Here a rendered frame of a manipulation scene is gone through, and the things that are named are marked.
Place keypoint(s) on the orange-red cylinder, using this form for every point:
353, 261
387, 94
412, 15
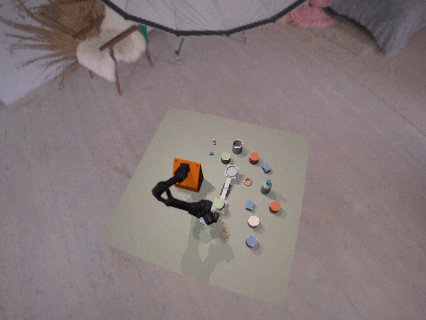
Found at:
254, 158
274, 207

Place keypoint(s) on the small blue block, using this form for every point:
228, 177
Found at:
266, 168
249, 205

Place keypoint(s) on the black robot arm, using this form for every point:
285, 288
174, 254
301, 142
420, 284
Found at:
192, 208

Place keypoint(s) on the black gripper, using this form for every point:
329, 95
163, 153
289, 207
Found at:
215, 215

